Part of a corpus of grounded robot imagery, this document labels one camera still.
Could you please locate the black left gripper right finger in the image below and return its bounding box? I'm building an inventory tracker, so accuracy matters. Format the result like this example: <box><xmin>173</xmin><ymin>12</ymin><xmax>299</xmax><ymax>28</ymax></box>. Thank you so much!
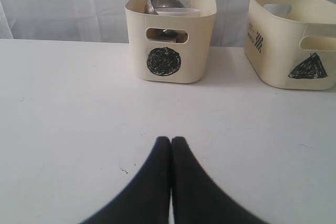
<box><xmin>171</xmin><ymin>136</ymin><xmax>263</xmax><ymax>223</ymax></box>

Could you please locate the white plastic bowl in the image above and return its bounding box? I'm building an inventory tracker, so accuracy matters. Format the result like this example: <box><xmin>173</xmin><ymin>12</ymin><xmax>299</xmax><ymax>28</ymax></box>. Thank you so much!
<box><xmin>155</xmin><ymin>7</ymin><xmax>201</xmax><ymax>17</ymax></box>

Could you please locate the cream bin with black circle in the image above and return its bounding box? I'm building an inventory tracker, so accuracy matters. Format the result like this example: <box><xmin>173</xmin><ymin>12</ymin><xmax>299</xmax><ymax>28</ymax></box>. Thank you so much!
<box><xmin>125</xmin><ymin>0</ymin><xmax>217</xmax><ymax>83</ymax></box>

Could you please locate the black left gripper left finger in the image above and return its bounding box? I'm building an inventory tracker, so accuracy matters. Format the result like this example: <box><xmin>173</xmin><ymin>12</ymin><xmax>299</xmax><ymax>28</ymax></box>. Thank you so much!
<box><xmin>83</xmin><ymin>136</ymin><xmax>171</xmax><ymax>223</ymax></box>

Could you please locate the cream bin with black triangle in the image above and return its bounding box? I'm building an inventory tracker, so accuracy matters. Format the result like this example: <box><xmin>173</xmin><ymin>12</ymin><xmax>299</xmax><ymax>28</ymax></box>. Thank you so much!
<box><xmin>244</xmin><ymin>0</ymin><xmax>335</xmax><ymax>90</ymax></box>

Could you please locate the stainless steel bowl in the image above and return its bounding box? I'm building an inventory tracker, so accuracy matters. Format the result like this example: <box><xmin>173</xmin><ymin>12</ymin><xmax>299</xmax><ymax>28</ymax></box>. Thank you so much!
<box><xmin>144</xmin><ymin>0</ymin><xmax>185</xmax><ymax>15</ymax></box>

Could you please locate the steel mug with wire handle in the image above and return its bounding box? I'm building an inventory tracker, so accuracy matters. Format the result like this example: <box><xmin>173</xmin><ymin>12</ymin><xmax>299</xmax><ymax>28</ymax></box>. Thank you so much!
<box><xmin>146</xmin><ymin>28</ymin><xmax>188</xmax><ymax>44</ymax></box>

